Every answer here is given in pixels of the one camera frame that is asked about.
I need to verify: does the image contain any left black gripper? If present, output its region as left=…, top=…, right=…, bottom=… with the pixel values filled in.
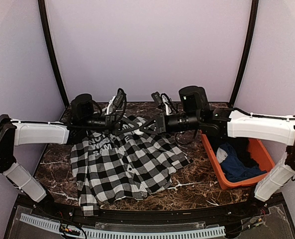
left=83, top=114, right=140, bottom=136

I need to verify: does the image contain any black white plaid shirt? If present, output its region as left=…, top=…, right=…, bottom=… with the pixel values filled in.
left=70, top=114, right=194, bottom=217

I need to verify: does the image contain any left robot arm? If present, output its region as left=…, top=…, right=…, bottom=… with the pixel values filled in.
left=0, top=89, right=139, bottom=217

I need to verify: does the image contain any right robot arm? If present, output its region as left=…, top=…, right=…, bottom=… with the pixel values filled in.
left=139, top=86, right=295, bottom=216

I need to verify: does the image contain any black garment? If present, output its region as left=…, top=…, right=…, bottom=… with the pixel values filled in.
left=233, top=138, right=259, bottom=168

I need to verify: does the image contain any blue garment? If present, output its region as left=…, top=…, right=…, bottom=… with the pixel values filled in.
left=216, top=143, right=266, bottom=182

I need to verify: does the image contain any orange plastic basket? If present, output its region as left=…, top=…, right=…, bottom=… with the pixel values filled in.
left=200, top=134, right=275, bottom=190

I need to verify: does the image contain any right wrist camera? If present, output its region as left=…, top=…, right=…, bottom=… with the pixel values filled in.
left=151, top=92, right=178, bottom=116

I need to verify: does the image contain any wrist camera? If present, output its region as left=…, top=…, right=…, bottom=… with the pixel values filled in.
left=151, top=92, right=178, bottom=116
left=105, top=88, right=126, bottom=115

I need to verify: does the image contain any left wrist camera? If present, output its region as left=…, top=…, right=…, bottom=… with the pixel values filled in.
left=105, top=88, right=126, bottom=115

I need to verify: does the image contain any black front rail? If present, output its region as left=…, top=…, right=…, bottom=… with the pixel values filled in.
left=8, top=193, right=292, bottom=230

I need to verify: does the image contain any white slotted cable duct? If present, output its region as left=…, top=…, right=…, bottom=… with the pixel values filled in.
left=20, top=213, right=226, bottom=239

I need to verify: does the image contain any left black frame post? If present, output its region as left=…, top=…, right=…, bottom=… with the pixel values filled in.
left=37, top=0, right=69, bottom=108

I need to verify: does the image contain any black frame post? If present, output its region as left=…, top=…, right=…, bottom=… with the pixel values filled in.
left=228, top=0, right=259, bottom=108
left=37, top=0, right=69, bottom=108

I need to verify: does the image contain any right black frame post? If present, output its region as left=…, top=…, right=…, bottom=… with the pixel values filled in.
left=228, top=0, right=259, bottom=108

